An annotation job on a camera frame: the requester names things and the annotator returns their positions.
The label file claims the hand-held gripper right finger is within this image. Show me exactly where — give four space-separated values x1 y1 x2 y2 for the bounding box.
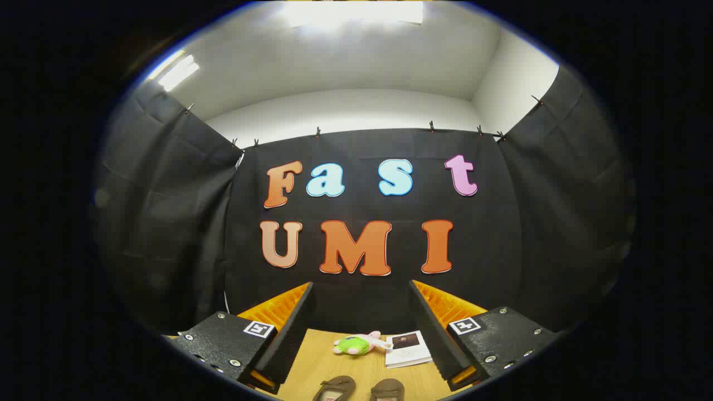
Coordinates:
409 280 560 393

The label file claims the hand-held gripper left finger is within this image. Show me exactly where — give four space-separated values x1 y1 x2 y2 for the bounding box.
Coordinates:
162 281 315 396

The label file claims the brown fuzzy shoe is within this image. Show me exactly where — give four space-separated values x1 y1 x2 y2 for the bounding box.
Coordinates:
369 378 406 401
312 375 357 401

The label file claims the white portrait cover book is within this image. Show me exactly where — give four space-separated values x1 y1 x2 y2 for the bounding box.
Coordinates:
384 330 433 369

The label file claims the green and pink plush toy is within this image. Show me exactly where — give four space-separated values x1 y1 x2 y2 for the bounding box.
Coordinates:
333 331 393 356

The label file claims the black backdrop cloth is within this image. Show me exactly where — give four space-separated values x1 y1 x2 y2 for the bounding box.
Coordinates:
92 66 636 335

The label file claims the ceiling tube light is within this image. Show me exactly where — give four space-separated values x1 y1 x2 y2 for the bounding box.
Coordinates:
148 50 201 92

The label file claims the ceiling light panel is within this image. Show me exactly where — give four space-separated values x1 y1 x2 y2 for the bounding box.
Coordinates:
284 0 424 27

